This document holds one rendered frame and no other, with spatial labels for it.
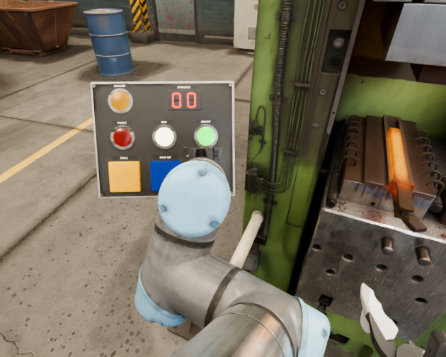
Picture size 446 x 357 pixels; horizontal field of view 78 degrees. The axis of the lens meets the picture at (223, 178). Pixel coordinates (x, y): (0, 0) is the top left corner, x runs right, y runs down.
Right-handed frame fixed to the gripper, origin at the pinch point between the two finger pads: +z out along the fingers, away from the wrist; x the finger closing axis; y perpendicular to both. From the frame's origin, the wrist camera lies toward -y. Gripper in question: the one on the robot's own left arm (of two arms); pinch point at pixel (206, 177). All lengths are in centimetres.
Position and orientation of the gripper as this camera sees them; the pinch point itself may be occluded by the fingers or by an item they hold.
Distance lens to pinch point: 62.7
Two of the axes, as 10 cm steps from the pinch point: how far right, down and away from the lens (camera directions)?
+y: -0.2, -9.9, -1.3
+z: -0.2, -1.3, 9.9
